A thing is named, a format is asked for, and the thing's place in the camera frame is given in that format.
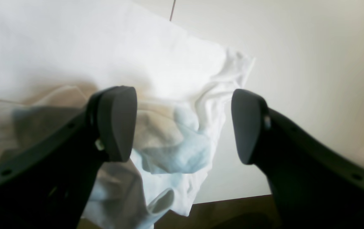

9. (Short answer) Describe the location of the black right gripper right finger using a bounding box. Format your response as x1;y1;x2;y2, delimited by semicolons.
231;89;364;229

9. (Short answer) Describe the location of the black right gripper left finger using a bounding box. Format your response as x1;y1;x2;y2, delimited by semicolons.
0;86;137;229

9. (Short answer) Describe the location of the white T-shirt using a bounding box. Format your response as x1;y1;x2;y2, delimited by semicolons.
0;0;254;229

